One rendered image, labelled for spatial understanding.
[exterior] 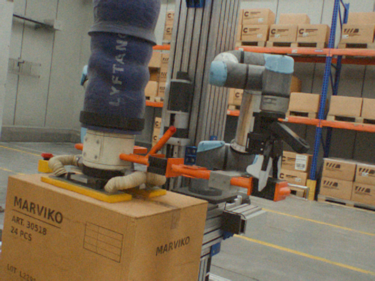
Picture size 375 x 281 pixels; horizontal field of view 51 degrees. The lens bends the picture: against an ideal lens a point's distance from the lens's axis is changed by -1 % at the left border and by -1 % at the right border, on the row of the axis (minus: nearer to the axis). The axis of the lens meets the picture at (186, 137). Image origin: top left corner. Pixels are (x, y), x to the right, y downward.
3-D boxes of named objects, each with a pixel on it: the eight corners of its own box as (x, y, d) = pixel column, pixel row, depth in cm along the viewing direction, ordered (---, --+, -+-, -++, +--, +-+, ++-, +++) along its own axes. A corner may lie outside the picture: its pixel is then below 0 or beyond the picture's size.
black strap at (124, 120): (65, 120, 137) (66, 108, 137) (111, 124, 157) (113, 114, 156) (113, 128, 125) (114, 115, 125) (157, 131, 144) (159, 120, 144)
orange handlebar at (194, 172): (52, 145, 153) (53, 136, 153) (107, 146, 178) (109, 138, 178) (284, 200, 103) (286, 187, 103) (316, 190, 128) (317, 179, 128)
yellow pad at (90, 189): (39, 181, 139) (41, 167, 138) (62, 179, 147) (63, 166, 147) (110, 204, 120) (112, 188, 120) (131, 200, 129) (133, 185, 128)
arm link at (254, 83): (246, 66, 123) (250, 61, 112) (282, 70, 123) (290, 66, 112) (243, 91, 124) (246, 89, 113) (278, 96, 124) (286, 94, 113)
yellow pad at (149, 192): (81, 178, 155) (82, 165, 154) (99, 177, 163) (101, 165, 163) (149, 198, 136) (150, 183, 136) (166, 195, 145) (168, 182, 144)
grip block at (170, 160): (144, 172, 126) (146, 154, 125) (162, 171, 134) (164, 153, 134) (165, 177, 121) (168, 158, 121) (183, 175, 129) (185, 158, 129)
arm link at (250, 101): (221, 161, 185) (240, 46, 158) (253, 165, 184) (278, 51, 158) (221, 176, 174) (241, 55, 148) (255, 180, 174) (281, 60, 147)
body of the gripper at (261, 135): (255, 153, 115) (260, 111, 114) (283, 158, 111) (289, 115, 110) (244, 154, 109) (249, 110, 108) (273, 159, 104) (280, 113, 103)
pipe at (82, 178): (45, 171, 140) (47, 155, 140) (97, 168, 161) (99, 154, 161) (116, 192, 122) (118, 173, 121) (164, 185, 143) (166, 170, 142)
